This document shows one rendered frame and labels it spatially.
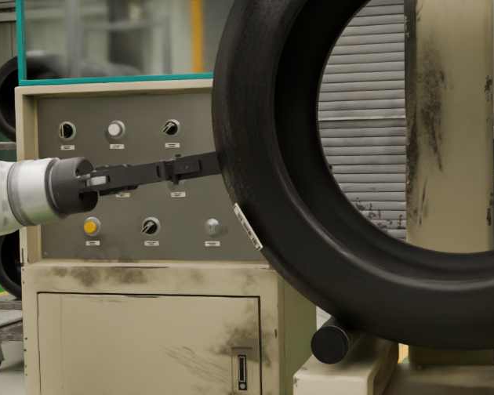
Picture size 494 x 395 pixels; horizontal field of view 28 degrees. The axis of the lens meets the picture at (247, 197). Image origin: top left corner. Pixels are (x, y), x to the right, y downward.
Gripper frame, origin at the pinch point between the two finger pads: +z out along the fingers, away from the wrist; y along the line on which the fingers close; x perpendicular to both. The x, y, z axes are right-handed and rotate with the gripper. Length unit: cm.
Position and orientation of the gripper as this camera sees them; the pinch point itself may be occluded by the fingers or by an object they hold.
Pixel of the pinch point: (203, 164)
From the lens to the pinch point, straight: 128.1
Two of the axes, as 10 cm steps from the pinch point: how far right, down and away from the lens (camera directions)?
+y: 2.5, -0.6, 9.7
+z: 9.5, -1.4, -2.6
